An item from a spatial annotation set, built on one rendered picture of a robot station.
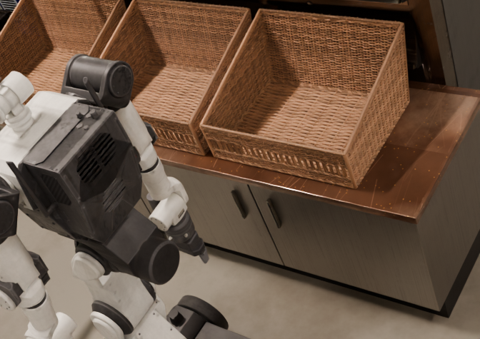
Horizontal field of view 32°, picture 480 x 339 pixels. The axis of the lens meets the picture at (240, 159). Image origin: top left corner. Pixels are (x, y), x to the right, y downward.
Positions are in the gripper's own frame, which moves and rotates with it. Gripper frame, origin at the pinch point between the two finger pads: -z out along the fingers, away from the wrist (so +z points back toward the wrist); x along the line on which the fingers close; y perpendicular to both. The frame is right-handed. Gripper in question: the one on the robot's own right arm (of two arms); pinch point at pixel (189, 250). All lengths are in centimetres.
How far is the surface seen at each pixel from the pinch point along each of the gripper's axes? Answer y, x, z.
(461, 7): -105, -48, 21
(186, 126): -36.5, 21.1, 10.4
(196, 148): -36.5, 20.1, -1.0
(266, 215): -30.2, -7.1, -17.9
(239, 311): -10, 2, -58
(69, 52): -74, 115, -19
